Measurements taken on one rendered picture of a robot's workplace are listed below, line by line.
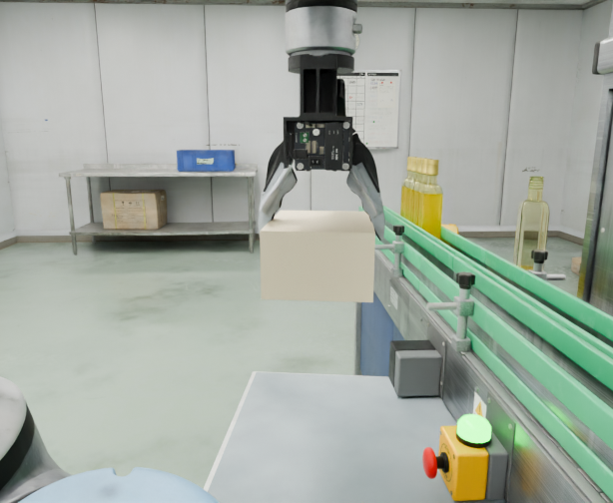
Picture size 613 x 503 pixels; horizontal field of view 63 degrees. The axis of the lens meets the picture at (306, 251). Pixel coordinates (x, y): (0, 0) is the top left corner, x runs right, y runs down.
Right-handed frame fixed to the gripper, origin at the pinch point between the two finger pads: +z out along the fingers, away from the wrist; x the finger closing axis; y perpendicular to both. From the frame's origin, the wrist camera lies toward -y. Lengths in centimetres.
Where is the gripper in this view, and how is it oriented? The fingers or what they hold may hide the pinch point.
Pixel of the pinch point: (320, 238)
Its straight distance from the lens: 60.5
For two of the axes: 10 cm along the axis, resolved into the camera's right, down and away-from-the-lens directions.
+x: 10.0, 0.2, -0.8
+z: 0.0, 9.8, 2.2
